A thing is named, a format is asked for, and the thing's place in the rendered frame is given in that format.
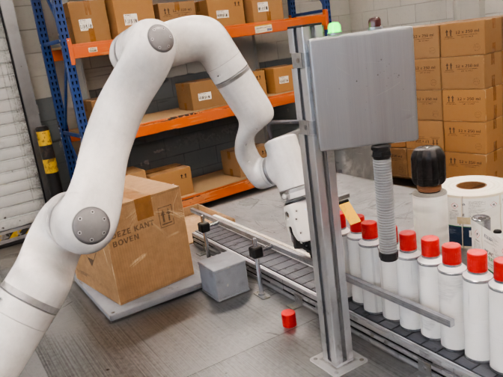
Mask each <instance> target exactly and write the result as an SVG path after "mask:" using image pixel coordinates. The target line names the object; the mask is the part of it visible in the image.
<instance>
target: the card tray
mask: <svg viewBox="0 0 503 377"><path fill-rule="evenodd" d="M192 207H193V208H195V209H198V210H200V211H202V212H205V213H207V214H209V215H218V216H221V217H223V218H226V219H227V220H230V221H233V222H235V218H232V217H230V216H227V215H225V214H222V213H220V212H217V211H215V210H213V209H210V208H207V207H205V206H202V205H200V204H195V205H193V206H188V207H185V208H183V211H184V216H185V221H186V229H187V234H188V239H189V244H192V243H193V238H192V233H193V232H195V230H198V222H201V217H200V216H199V215H196V214H194V213H192V212H190V208H192ZM235 223H236V222H235Z"/></svg>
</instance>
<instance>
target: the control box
mask: <svg viewBox="0 0 503 377"><path fill-rule="evenodd" d="M308 55H309V63H310V70H311V84H312V92H313V100H314V113H315V122H316V129H317V143H318V147H319V149H320V151H328V150H341V149H347V148H354V147H366V146H373V145H380V144H392V143H399V142H405V141H416V140H418V110H417V96H416V81H415V53H414V40H413V28H412V26H399V27H393V28H383V29H379V30H373V31H360V32H354V33H349V34H339V35H334V36H326V37H318V38H311V39H309V40H308Z"/></svg>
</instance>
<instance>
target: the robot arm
mask: <svg viewBox="0 0 503 377"><path fill-rule="evenodd" d="M109 58H110V61H111V63H112V66H113V67H114V69H113V71H112V73H111V75H110V76H109V78H108V80H107V82H106V83H105V85H104V87H103V89H102V91H101V92H100V95H99V96H98V98H97V101H96V103H95V105H94V108H93V111H92V113H91V116H90V119H89V121H88V125H87V127H86V130H85V134H84V136H83V139H82V143H81V147H80V150H79V155H78V159H77V162H76V167H75V171H74V173H73V178H72V180H71V182H70V185H69V188H68V190H67V191H66V192H62V193H60V194H57V195H56V196H54V197H52V198H51V199H50V200H49V201H48V202H47V203H46V204H45V205H44V206H43V208H42V209H41V210H40V211H39V213H38V214H37V217H36V218H35V220H34V222H33V223H32V225H31V227H30V229H29V232H28V234H27V236H26V238H25V241H24V242H23V245H22V248H21V250H20V253H19V255H18V257H17V259H16V262H15V263H14V264H13V267H12V268H11V270H10V271H9V273H8V274H7V276H6V278H5V279H4V280H3V282H2V284H1V286H0V377H19V375H20V374H21V372H22V371H23V369H24V367H25V365H26V364H27V363H28V361H29V359H30V357H31V356H32V354H33V353H34V350H35V349H36V348H37V346H38V344H39V342H40V341H41V339H42V338H43V336H44V334H45V333H46V331H47V329H48V328H49V326H50V325H51V323H52V321H53V319H54V318H55V316H56V314H57V313H58V311H59V310H60V308H61V306H62V304H63V303H64V301H65V299H66V298H67V296H68V294H69V291H70V288H71V286H72V283H73V278H74V274H75V271H76V267H77V264H78V261H79V258H80V257H81V254H92V253H95V252H98V251H100V250H102V249H103V248H104V247H106V246H107V244H109V243H110V241H111V240H112V238H113V237H114V235H115V232H116V229H117V227H118V223H119V219H120V215H121V207H122V201H123V195H124V182H125V176H126V167H127V162H128V159H129V154H130V151H131V149H132V145H133V142H134V140H135V137H136V134H137V131H138V128H139V126H140V123H141V120H142V118H143V116H144V114H145V112H146V111H147V108H148V106H149V105H150V103H151V101H152V100H153V98H154V97H155V95H156V93H157V91H158V90H159V89H160V87H161V85H162V83H163V82H164V81H165V78H166V77H167V75H168V73H169V71H170V69H171V68H172V67H177V66H180V65H183V64H188V63H192V62H196V61H197V62H200V63H201V64H202V65H203V67H204V69H205V70H206V71H207V73H208V75H209V76H210V78H211V79H212V81H213V83H214V84H215V86H216V87H217V88H218V90H219V92H220V93H221V95H222V96H223V97H224V99H225V101H226V102H227V104H228V105H229V107H230V108H231V110H232V112H233V113H234V114H235V116H236V117H237V119H238V121H239V129H238V132H237V136H236V140H235V146H234V150H235V156H236V158H237V161H238V163H239V165H240V167H241V168H242V170H243V172H244V174H245V175H246V177H247V178H248V180H249V181H250V183H251V184H252V185H253V186H254V187H256V188H258V189H267V188H269V187H272V186H277V187H278V191H279V194H280V196H281V200H282V202H284V201H287V203H285V206H284V217H285V222H286V225H287V231H288V234H289V237H290V240H291V242H292V243H293V246H294V248H295V249H304V250H305V251H307V253H309V254H310V257H311V258H312V253H311V239H310V232H309V225H308V212H307V205H306V198H305V185H304V178H303V171H302V157H301V150H300V146H299V142H298V139H297V137H296V135H295V134H288V135H283V136H279V137H277V138H274V139H272V140H270V141H268V142H266V143H265V144H264V146H265V149H266V154H267V157H265V158H262V157H261V156H260V154H259V152H258V151H257V148H256V146H255V144H254V137H255V135H256V134H257V133H258V132H259V131H260V130H261V129H262V128H264V127H265V126H266V125H267V124H268V123H269V122H270V121H271V120H272V119H273V116H274V110H273V107H272V105H271V103H270V101H269V99H268V98H267V96H266V94H265V93H264V91H263V89H262V87H261V86H260V84H259V82H258V81H257V79H256V78H255V76H254V74H253V72H252V71H251V69H250V67H249V66H248V64H247V63H246V60H245V59H244V57H243V56H242V54H241V53H240V51H239V50H238V48H237V46H236V44H235V42H234V41H233V40H232V38H231V36H230V35H229V33H228V32H227V30H226V29H225V27H224V26H223V25H222V24H221V23H220V22H218V21H217V20H215V19H214V18H211V17H209V16H202V15H191V16H183V17H180V18H176V19H172V20H169V21H166V22H163V21H160V20H158V19H143V20H141V21H138V22H137V23H135V24H134V25H132V26H130V27H129V28H128V29H126V30H125V31H123V32H122V33H120V34H119V35H118V36H117V37H116V38H115V39H114V40H113V41H112V44H111V46H110V49H109ZM300 242H302V244H301V243H300Z"/></svg>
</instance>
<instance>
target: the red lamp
mask: <svg viewBox="0 0 503 377"><path fill-rule="evenodd" d="M379 29H382V25H381V19H380V18H379V17H378V16H373V17H371V18H370V19H369V20H368V31H373V30H379Z"/></svg>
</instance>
